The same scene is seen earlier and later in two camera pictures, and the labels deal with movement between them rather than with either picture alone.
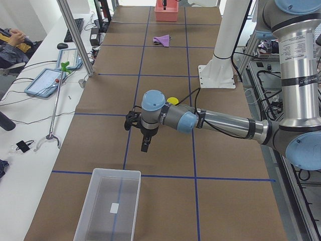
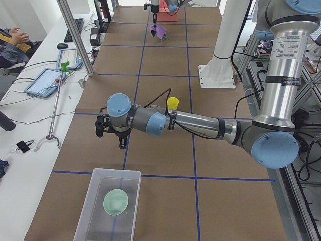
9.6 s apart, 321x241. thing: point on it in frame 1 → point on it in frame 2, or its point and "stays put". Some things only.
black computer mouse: [62, 45] stays put
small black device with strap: [23, 146] stays put
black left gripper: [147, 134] → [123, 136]
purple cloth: [163, 39] → [160, 30]
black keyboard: [79, 23] stays put
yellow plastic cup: [173, 100] stays put
